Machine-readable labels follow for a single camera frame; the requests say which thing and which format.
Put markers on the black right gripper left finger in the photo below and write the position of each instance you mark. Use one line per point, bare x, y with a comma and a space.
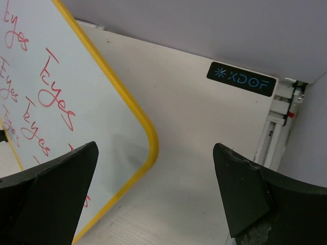
43, 204

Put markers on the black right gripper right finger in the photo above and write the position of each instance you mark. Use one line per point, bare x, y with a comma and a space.
266, 207

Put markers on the yellow framed whiteboard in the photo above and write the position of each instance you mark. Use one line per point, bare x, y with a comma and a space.
58, 93

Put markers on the black XDOF label right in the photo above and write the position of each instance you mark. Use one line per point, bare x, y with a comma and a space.
243, 79

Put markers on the black wire easel stand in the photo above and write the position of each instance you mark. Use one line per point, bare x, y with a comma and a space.
3, 136

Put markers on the aluminium table frame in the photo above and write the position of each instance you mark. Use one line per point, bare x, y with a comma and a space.
289, 94

